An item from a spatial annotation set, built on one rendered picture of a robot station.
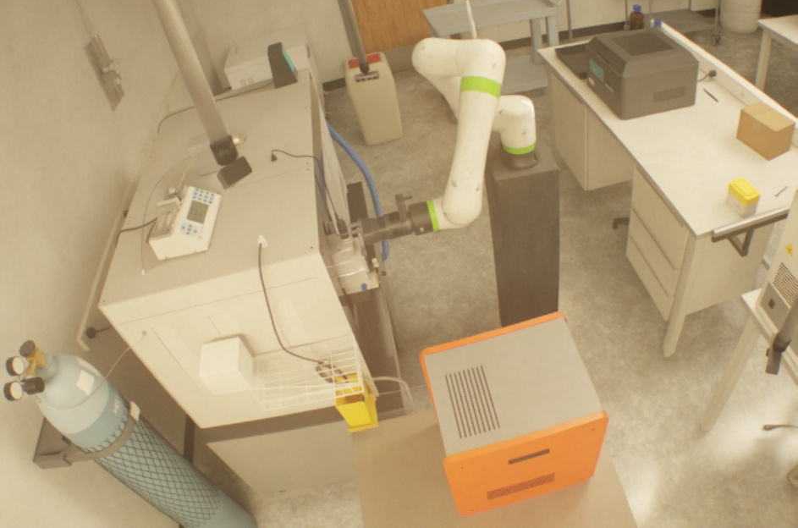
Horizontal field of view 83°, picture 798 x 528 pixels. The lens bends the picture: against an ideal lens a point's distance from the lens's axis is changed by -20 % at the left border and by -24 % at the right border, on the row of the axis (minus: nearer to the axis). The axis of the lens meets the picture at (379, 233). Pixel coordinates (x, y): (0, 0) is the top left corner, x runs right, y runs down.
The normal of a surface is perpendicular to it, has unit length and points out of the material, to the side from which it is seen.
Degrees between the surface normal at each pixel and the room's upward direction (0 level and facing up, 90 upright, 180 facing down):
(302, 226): 0
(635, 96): 90
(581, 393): 0
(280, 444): 90
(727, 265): 90
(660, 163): 0
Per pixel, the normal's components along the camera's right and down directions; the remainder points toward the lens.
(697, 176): -0.22, -0.73
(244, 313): 0.13, 0.64
